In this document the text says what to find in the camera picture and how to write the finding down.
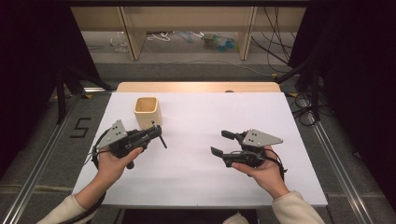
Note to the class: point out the person's light clothing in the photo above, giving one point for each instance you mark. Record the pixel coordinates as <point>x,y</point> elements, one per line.
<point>236,219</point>

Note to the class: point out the wooden pen holder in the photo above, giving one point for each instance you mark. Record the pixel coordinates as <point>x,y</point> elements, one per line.
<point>148,119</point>

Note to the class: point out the clear plastic bottle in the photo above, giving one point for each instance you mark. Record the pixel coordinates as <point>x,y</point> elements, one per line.
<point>120,42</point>

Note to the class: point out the wooden table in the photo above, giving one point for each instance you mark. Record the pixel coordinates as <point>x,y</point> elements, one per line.
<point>186,87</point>

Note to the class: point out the black metal stand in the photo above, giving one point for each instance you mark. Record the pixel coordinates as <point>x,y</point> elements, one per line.
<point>315,93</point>
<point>61,99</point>

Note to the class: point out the colourful plastic bag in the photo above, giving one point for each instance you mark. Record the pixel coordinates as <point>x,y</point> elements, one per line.
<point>219,43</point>

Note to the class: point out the wooden shelf unit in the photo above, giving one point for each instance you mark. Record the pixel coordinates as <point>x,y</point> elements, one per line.
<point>186,18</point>

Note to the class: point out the black frame beam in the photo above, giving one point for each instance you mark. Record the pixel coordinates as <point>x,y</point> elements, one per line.
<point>186,3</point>

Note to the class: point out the person's right hand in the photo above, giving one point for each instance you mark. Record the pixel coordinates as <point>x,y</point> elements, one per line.
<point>267,174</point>

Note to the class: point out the metal floor rail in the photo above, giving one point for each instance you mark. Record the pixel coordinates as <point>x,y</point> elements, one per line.
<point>336,161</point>
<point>46,152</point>

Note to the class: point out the person's left hand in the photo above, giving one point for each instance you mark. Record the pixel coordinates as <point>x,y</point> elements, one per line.
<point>110,168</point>

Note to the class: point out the white table cover sheet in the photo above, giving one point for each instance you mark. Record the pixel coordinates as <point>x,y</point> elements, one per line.
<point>199,174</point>

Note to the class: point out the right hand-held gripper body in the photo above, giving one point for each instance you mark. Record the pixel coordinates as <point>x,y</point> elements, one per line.
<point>258,138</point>

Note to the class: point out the black curtain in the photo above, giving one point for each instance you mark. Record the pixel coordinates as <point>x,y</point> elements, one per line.
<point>28,62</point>
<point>358,77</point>

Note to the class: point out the black pen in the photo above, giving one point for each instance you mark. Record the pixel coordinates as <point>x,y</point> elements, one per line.
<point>163,143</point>

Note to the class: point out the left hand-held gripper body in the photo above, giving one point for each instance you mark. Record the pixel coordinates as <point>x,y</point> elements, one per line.
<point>115,135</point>

